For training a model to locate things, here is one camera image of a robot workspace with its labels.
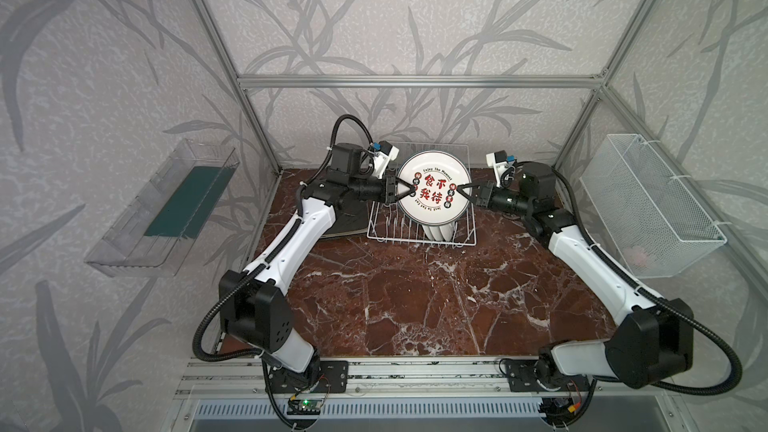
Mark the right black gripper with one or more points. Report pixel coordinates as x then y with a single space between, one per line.
485 195

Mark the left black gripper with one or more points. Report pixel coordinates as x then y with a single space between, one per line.
390 189

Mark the white round plate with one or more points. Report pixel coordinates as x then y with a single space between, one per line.
435 175
443 233
432 233
449 231

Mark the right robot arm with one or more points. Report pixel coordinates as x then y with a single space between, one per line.
653 339

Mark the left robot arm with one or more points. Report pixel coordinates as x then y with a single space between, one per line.
252 316

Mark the pink object in basket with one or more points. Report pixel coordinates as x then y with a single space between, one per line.
637 257

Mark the left green circuit board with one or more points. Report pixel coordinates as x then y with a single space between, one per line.
305 407

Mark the white wire dish rack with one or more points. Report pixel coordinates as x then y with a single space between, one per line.
388 223

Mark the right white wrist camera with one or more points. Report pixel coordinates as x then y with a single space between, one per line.
503 166

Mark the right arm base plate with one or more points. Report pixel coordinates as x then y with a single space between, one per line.
524 375

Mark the white mesh wall basket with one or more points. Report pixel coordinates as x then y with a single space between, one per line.
643 202

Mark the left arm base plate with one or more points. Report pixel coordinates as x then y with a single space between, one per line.
330 375

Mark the right circuit board with wires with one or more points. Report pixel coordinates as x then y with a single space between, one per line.
559 410

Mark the clear plastic wall bin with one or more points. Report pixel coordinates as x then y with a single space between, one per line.
155 233

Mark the aluminium mounting rail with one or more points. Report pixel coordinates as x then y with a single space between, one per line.
369 377

